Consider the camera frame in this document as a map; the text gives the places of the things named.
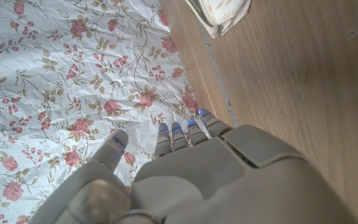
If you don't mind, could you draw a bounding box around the floral rose backdrop cloth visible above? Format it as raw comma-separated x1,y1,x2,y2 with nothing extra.
0,0,213,224

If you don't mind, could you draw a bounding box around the cream floral pen bag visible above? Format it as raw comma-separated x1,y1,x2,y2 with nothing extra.
183,0,253,39

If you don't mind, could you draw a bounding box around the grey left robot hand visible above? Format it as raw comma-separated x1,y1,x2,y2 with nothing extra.
26,108,358,224

